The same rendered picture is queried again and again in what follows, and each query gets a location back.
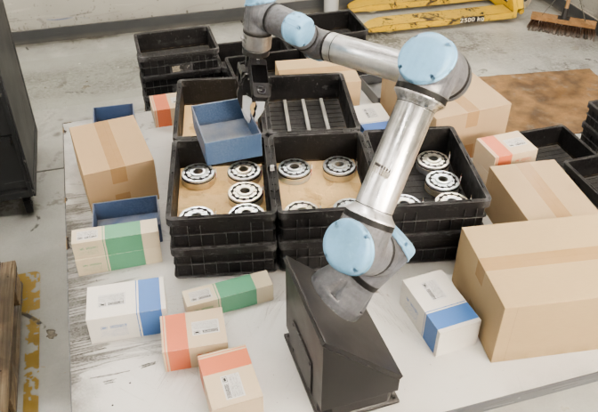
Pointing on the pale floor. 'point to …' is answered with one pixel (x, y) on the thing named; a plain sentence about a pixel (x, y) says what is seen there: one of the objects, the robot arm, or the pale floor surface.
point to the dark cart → (15, 125)
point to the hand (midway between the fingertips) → (252, 119)
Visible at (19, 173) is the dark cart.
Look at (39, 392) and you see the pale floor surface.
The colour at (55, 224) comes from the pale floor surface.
